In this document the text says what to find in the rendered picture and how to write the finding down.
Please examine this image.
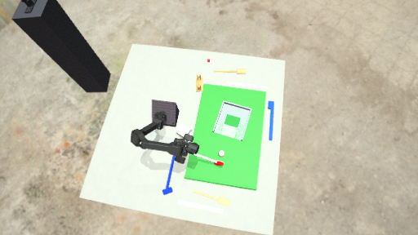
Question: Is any green flat mat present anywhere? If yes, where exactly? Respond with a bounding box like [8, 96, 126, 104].
[185, 83, 266, 188]

